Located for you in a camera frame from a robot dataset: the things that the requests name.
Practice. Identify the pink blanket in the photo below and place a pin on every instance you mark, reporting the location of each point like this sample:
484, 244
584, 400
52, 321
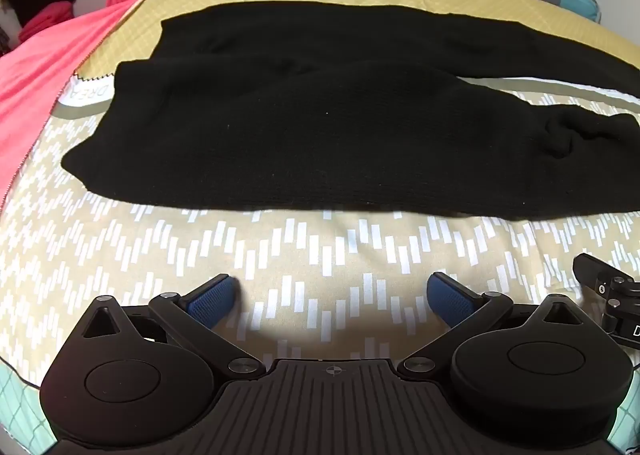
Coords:
35, 75

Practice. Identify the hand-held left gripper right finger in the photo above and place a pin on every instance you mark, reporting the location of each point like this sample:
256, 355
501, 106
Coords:
452, 304

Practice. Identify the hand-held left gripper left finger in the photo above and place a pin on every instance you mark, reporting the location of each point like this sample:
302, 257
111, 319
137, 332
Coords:
212, 301

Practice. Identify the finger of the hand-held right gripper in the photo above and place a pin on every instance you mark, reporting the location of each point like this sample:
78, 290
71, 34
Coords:
592, 269

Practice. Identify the red towel pile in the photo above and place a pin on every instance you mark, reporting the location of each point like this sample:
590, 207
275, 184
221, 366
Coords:
45, 21

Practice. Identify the yellow patterned bedspread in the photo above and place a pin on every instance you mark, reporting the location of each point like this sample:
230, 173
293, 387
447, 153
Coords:
300, 255

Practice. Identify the black pants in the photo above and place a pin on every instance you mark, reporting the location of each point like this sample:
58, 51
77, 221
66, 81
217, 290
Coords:
320, 135

